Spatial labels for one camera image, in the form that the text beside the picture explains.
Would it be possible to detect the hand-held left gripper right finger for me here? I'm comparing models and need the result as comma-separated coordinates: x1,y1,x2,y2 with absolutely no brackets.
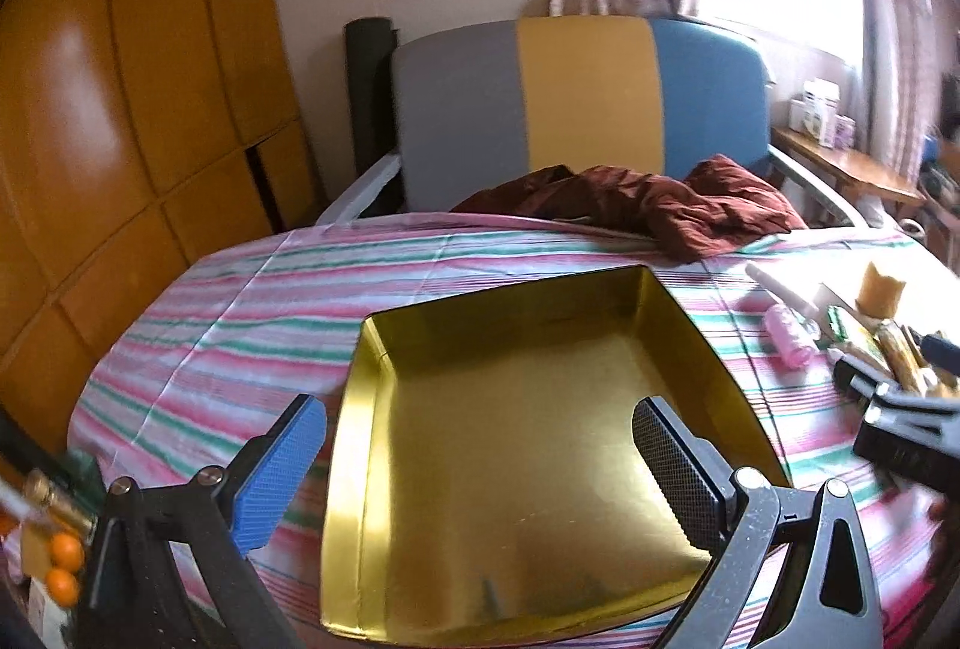
632,396,886,649

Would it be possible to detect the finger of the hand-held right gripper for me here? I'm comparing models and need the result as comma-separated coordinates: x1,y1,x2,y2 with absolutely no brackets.
831,349,901,401
919,331,960,389

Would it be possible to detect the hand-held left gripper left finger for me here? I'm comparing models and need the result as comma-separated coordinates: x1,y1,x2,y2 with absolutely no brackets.
79,394,329,649

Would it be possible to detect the gold foil packet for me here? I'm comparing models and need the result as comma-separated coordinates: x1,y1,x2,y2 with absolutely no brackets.
874,322,938,395

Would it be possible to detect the green oil box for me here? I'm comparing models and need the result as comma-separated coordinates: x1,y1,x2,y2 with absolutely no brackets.
825,306,882,357

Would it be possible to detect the pink plastic bottle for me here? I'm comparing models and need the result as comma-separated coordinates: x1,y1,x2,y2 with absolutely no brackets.
763,306,817,371

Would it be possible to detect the white tube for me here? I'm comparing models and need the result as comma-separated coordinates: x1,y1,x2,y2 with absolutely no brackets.
745,262,822,331

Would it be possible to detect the gold square tin tray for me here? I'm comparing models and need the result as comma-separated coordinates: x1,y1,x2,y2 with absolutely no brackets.
319,265,792,642

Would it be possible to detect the striped pink green sheet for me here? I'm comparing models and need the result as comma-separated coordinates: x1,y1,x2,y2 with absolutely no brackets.
67,217,960,649

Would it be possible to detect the wooden side table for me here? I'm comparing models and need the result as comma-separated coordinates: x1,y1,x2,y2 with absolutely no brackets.
772,125,927,219

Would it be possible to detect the gold capped bottle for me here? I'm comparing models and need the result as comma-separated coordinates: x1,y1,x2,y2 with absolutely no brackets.
25,469,95,534

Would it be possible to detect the rust brown crumpled cloth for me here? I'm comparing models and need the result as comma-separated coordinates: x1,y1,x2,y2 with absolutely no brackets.
450,154,811,264

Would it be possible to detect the white carton box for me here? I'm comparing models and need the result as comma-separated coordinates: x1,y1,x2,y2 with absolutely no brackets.
801,80,841,143

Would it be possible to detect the grey yellow blue chair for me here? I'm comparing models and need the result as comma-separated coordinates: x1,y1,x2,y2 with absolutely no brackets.
315,14,871,230

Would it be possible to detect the black rolled mat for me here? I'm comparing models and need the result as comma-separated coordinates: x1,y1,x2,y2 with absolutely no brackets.
343,17,398,170

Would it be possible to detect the wooden wardrobe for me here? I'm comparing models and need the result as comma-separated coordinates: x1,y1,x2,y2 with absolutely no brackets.
0,0,327,462

